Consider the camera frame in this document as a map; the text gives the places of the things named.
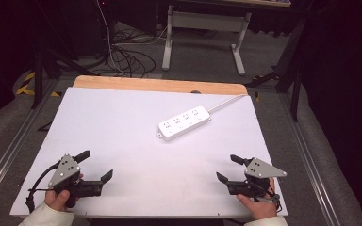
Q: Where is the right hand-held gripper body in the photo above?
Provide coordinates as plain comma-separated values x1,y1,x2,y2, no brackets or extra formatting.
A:
226,157,288,198

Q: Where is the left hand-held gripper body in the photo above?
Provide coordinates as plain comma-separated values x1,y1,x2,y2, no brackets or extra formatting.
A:
47,153,104,209

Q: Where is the white power strip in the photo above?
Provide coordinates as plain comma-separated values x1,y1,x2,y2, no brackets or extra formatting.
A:
156,105,212,142

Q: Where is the person's left hand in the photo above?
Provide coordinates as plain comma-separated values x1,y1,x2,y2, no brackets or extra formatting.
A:
43,187,72,213

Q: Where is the person's right hand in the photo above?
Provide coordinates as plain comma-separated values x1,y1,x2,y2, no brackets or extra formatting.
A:
236,178,279,220

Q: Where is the white board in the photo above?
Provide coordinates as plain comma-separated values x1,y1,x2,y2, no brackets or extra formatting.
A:
9,87,288,219

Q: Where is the black metal stand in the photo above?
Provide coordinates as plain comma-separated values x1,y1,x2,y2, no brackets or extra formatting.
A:
244,18,309,122
31,0,93,110

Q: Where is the yellow and black floor tape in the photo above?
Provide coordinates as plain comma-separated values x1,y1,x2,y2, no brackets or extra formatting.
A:
15,71,62,98

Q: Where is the wooden table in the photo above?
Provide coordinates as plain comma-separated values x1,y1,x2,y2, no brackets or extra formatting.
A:
73,74,249,96

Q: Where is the black curtain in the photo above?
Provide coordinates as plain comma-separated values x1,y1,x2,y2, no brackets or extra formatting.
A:
301,0,362,226
0,0,37,125

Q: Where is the black equipment case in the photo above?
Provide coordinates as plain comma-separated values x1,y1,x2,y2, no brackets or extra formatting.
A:
43,0,116,61

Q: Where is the grey metal stand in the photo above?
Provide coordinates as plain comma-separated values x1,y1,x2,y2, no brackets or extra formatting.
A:
161,0,291,77

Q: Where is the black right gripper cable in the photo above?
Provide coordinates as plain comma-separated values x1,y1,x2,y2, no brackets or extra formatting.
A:
264,183,283,214

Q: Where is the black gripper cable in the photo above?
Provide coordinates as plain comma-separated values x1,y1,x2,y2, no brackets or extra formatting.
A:
264,183,283,214
25,161,60,214

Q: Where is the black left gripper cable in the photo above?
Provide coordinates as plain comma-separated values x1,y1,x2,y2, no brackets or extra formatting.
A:
25,161,60,214

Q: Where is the aluminium floor rail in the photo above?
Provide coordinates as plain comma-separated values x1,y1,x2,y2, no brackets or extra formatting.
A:
277,92,343,226
0,78,60,205

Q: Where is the white power strip cable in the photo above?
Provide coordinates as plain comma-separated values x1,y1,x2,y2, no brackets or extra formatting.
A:
207,93,248,115

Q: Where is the tangle of black floor cables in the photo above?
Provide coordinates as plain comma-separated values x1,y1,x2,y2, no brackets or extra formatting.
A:
105,34,157,79

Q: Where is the thin white floor cable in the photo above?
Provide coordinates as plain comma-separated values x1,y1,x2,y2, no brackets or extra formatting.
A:
95,0,130,76

